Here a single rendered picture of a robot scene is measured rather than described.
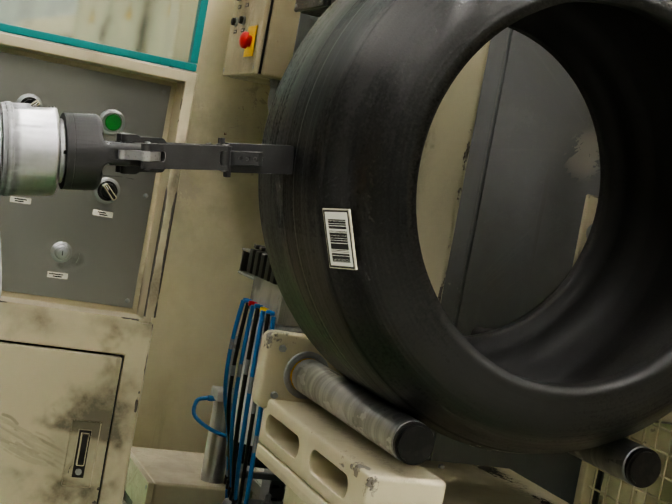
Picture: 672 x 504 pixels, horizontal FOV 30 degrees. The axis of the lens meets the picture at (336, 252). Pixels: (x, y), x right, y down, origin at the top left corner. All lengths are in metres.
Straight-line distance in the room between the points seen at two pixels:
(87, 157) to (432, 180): 0.58
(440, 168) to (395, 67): 0.45
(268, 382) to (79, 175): 0.47
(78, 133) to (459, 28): 0.38
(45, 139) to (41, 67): 0.66
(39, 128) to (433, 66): 0.38
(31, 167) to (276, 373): 0.51
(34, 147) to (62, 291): 0.70
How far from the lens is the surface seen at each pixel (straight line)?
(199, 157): 1.24
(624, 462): 1.43
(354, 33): 1.28
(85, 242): 1.88
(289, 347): 1.59
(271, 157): 1.30
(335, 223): 1.22
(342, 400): 1.42
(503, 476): 1.71
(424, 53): 1.24
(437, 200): 1.66
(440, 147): 1.66
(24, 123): 1.21
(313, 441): 1.43
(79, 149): 1.22
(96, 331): 1.85
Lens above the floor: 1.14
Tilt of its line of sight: 3 degrees down
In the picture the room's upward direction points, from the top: 10 degrees clockwise
